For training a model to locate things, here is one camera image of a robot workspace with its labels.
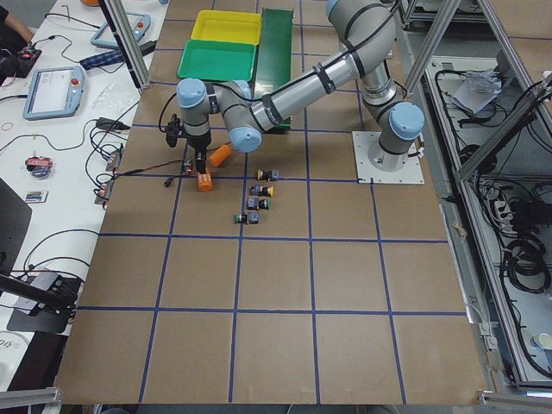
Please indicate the green push button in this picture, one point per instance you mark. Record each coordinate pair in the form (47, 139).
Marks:
(254, 203)
(247, 218)

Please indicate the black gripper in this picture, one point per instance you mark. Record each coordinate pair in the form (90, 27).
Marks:
(200, 143)

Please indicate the blue plaid cloth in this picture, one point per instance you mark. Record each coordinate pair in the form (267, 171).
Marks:
(102, 59)

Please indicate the near teach pendant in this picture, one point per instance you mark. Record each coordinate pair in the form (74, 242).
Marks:
(54, 93)

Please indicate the yellow plastic tray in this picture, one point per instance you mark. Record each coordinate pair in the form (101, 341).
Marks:
(227, 26)

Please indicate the black power adapter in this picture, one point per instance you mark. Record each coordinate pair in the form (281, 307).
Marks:
(108, 124)

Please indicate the green conveyor belt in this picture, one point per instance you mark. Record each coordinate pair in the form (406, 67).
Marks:
(274, 61)

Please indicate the small motor controller board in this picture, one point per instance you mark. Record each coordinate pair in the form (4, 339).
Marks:
(188, 167)

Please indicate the green push button middle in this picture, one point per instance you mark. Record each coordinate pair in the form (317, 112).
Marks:
(254, 203)

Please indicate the green plastic tray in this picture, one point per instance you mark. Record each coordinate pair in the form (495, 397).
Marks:
(217, 60)

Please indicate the yellow push button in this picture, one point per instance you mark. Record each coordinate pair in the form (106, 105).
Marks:
(262, 190)
(267, 175)

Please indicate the plain orange cylinder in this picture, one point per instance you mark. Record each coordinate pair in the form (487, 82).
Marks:
(220, 155)

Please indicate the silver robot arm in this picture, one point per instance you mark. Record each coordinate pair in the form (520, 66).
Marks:
(366, 31)

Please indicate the green push button outer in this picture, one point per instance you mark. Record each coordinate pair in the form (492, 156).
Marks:
(247, 218)

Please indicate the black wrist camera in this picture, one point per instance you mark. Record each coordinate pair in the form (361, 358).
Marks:
(173, 131)

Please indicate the aluminium frame post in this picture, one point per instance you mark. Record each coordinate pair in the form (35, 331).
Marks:
(116, 17)

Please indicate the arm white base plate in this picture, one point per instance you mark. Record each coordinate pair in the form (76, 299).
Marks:
(375, 166)

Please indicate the orange cylinder marked 4680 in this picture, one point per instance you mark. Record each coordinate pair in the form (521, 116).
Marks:
(205, 183)

